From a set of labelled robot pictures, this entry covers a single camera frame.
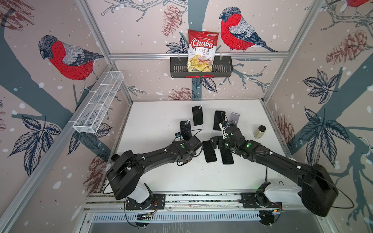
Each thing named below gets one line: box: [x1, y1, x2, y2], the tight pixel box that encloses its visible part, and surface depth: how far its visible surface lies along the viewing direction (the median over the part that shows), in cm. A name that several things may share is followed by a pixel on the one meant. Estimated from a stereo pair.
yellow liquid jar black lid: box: [253, 125, 267, 139], surface depth 94 cm
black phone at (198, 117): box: [191, 104, 204, 126], surface depth 100 cm
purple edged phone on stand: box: [179, 120, 192, 141], surface depth 94 cm
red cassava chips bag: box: [187, 29, 220, 72], surface depth 86 cm
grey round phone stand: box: [228, 112, 240, 125], surface depth 102 cm
